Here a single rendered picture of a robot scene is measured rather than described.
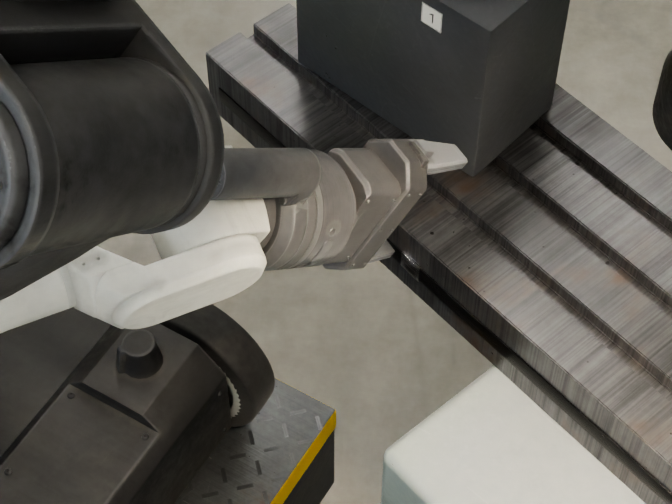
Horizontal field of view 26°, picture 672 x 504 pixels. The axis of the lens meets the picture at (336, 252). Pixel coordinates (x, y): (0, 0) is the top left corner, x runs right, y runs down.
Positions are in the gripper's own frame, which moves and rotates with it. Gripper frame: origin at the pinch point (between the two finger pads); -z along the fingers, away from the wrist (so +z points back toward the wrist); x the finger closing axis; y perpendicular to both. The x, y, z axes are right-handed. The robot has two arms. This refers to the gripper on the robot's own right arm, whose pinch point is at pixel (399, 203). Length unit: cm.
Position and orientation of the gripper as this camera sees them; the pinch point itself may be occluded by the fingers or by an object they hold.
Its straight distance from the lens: 117.5
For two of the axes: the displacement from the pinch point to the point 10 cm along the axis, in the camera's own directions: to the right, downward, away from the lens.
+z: -6.4, 0.6, -7.6
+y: -5.5, -7.3, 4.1
